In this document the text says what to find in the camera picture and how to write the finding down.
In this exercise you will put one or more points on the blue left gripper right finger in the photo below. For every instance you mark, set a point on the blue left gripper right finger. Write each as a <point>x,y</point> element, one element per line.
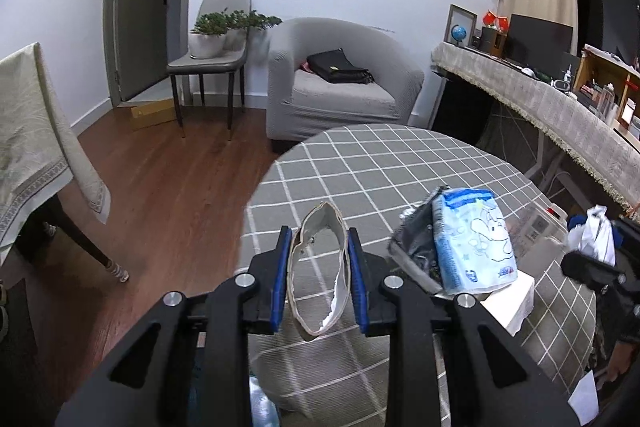
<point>358,281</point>

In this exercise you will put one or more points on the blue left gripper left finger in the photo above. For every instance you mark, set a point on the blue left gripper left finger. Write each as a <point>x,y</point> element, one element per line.
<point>278,287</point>

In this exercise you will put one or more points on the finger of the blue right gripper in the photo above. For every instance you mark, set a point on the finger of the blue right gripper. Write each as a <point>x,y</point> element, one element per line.
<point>575,220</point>

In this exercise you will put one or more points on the red SanDisk box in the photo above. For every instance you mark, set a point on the red SanDisk box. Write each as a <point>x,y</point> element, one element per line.
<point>535,222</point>

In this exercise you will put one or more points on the black tissue pack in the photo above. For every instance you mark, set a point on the black tissue pack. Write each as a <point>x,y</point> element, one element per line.
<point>412,245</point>

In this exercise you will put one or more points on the blue white tissue pack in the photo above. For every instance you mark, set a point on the blue white tissue pack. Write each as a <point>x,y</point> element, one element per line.
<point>473,245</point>

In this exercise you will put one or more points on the white torn paper box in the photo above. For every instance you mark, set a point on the white torn paper box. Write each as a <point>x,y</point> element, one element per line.
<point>511,305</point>

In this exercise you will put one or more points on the person's right hand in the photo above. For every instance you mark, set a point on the person's right hand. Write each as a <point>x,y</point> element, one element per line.
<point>620,360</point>

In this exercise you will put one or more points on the beige fringed desk cloth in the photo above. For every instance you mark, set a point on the beige fringed desk cloth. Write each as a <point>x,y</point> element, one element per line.
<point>600,150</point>

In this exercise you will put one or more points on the grey checked tablecloth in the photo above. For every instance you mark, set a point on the grey checked tablecloth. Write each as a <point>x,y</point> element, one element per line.
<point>376,175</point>

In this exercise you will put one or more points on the wooden desk shelf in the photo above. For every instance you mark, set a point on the wooden desk shelf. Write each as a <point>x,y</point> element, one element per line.
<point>610,88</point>

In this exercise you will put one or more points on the grey armchair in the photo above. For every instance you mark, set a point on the grey armchair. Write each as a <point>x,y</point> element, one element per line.
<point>300,104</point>

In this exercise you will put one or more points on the black monitor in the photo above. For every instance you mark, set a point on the black monitor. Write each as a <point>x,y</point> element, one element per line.
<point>540,45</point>

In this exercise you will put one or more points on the black handbag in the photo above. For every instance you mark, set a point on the black handbag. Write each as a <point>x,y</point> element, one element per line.
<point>334,67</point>

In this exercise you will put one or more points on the grey dining chair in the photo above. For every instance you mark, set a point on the grey dining chair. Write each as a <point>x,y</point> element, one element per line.
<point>231,62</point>

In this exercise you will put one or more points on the small blue globe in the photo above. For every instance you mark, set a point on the small blue globe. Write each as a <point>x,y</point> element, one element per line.
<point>458,34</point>

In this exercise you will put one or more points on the potted green plant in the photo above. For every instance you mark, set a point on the potted green plant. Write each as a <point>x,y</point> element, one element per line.
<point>209,34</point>

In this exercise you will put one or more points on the beige side tablecloth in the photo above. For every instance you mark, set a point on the beige side tablecloth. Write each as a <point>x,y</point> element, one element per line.
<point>40,153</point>

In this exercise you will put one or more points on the picture frame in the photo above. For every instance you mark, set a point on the picture frame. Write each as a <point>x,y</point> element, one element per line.
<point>463,17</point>

